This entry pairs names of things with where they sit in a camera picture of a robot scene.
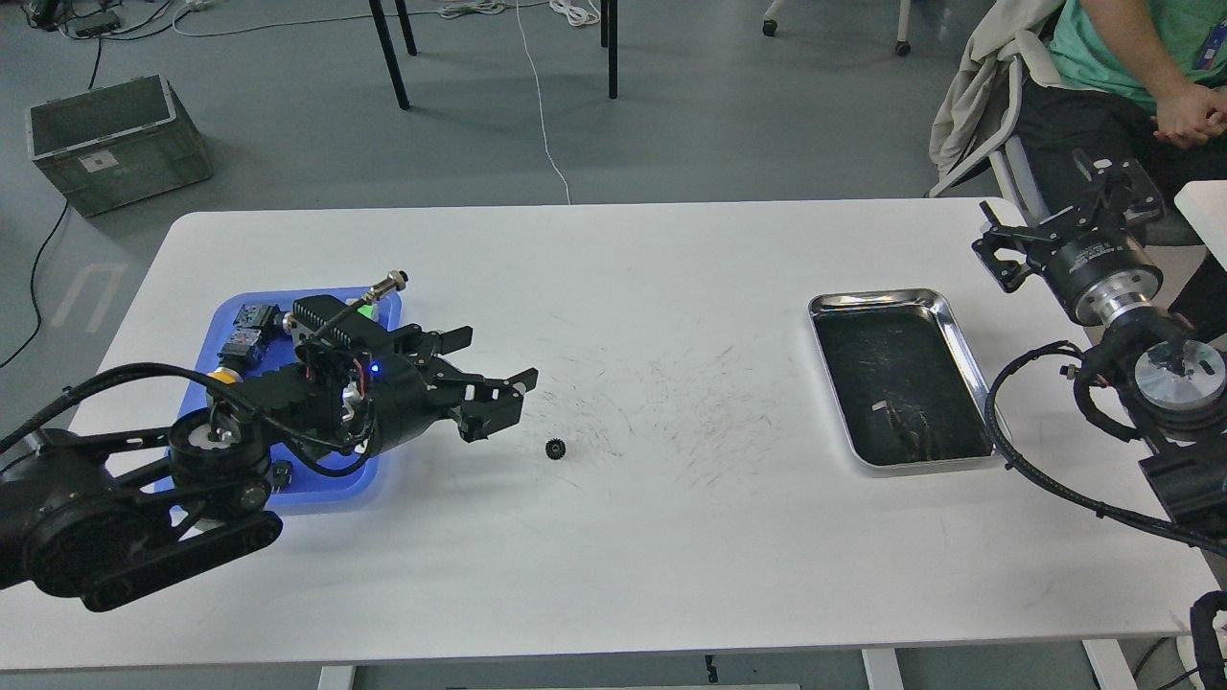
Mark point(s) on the grey plastic crate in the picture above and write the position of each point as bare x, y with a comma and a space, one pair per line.
106, 148

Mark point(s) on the person in green shirt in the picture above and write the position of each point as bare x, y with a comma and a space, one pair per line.
1113, 58

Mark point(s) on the yellow push button switch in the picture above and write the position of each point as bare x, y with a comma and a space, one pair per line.
242, 351

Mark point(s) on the red push button switch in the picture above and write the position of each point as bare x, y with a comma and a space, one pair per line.
265, 319

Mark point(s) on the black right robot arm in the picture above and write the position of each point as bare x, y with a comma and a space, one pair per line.
1150, 378

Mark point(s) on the person's hand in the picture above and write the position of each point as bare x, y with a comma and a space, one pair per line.
1190, 115

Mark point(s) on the blue plastic tray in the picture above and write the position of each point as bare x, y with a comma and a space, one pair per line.
277, 385

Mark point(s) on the silver metal tray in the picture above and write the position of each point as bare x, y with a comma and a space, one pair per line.
911, 395

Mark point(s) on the white office chair with cloth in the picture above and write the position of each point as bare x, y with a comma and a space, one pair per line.
974, 130

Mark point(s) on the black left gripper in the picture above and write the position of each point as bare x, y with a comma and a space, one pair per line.
415, 388

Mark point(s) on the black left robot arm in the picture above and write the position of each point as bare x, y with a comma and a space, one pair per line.
111, 518

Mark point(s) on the green grey switch part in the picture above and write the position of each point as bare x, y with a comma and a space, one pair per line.
372, 310

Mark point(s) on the black table legs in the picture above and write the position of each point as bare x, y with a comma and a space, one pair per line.
608, 21

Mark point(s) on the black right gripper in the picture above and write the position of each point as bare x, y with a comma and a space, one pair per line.
1099, 274

